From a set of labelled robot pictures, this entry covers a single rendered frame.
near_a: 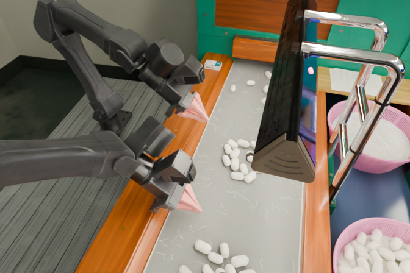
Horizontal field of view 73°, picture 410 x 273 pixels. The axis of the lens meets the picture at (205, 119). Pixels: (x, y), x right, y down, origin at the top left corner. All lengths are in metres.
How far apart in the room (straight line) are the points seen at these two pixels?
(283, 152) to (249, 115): 0.58
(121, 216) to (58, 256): 0.19
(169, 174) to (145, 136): 0.09
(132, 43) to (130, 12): 1.49
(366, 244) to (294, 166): 0.42
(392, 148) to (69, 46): 0.96
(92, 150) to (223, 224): 0.34
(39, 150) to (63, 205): 0.42
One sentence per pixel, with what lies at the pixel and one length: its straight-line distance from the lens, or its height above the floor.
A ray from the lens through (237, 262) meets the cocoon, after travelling 0.63.
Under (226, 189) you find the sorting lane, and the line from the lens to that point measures 0.72.
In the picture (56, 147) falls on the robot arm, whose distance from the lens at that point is 0.47.
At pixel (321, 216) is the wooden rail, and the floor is 0.77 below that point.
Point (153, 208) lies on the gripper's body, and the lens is 0.61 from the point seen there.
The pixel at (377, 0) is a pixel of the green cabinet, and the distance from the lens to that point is 1.11.
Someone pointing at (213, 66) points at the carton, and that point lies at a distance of 1.07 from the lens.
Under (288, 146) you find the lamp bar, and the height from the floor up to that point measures 1.10.
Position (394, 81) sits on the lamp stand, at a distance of 0.56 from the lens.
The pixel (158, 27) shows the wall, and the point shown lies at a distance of 2.12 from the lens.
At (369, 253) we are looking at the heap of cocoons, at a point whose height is 0.74.
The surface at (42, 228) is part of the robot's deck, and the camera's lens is 0.85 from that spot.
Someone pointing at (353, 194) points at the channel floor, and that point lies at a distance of 0.89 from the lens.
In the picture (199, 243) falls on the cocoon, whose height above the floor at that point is 0.76.
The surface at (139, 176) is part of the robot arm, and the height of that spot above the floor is 0.89.
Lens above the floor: 1.34
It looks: 42 degrees down
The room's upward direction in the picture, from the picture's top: straight up
